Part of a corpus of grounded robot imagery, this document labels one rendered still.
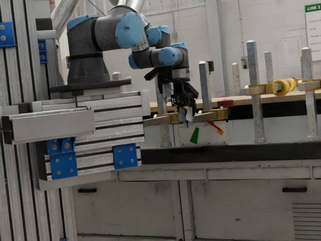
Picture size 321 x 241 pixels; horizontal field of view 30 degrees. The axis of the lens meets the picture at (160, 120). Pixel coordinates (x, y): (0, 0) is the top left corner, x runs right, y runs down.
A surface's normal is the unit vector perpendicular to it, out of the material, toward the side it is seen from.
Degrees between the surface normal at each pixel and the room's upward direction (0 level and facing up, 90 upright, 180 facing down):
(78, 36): 90
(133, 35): 95
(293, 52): 90
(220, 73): 90
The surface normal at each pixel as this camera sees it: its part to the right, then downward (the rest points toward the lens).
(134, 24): 0.88, 0.03
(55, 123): 0.47, 0.00
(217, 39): -0.53, 0.10
